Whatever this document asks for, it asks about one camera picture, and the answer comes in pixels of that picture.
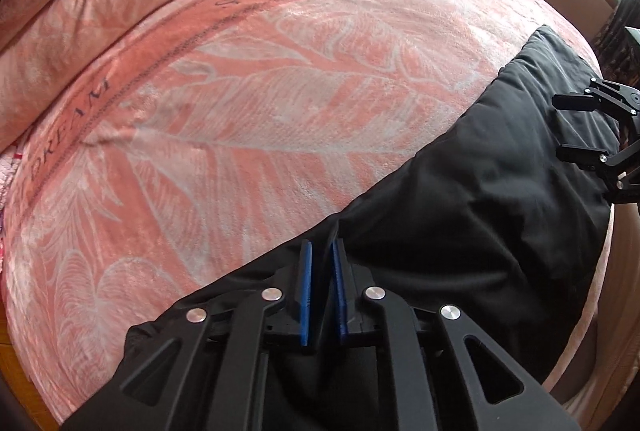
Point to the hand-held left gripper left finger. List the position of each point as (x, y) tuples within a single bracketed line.
[(306, 301)]

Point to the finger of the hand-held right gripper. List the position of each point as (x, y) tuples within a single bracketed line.
[(575, 102), (580, 155)]

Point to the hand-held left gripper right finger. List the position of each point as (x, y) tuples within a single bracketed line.
[(341, 301)]

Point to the black jacket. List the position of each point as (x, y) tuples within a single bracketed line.
[(475, 186)]

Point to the dark patterned curtain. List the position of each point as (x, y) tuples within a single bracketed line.
[(617, 36)]

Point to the pink leaf-print blanket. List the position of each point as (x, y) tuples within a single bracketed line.
[(250, 111)]

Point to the white knitted cloth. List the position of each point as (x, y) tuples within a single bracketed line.
[(7, 171)]

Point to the large pink pillow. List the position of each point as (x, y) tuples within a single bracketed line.
[(90, 1)]

